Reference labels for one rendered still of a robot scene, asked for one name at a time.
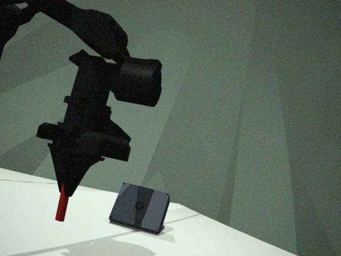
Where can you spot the red peg with white band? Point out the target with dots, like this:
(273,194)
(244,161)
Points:
(62,206)

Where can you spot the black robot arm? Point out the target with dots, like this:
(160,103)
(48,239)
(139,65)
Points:
(130,79)

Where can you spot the grey sloped panel with hole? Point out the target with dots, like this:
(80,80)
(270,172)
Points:
(140,207)

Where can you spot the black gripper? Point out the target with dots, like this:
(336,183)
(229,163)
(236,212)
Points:
(77,143)

